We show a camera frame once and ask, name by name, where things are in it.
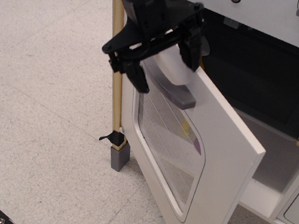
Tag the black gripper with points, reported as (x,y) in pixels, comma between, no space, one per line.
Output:
(153,26)

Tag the grey oven door handle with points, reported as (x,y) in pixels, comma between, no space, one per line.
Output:
(179,95)

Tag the white oven door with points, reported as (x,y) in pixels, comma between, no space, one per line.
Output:
(189,188)

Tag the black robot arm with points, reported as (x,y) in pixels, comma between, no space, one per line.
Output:
(153,26)

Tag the white toy oven cabinet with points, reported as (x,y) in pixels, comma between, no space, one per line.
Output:
(254,63)

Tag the yellow toy banana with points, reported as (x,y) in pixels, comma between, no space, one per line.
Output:
(186,126)

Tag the purple toy eggplant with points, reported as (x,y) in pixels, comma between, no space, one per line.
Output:
(197,146)

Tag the black tape piece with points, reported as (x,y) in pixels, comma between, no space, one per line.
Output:
(115,137)

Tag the grey plastic foot cap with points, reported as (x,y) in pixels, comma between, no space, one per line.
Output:
(119,157)

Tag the yellow handled toy knife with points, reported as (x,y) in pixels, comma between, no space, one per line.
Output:
(205,50)

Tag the wooden corner post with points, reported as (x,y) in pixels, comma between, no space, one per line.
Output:
(118,20)

